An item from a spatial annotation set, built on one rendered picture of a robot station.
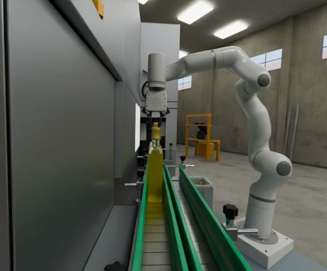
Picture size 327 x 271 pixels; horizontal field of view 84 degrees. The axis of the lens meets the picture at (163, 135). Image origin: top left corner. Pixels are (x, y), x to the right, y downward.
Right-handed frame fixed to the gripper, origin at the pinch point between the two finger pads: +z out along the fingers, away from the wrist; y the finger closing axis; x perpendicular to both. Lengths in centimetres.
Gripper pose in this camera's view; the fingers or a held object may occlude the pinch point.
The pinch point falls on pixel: (155, 122)
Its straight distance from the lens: 87.9
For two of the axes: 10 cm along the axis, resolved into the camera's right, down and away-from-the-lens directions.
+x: -0.4, -0.7, 10.0
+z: -0.2, 10.0, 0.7
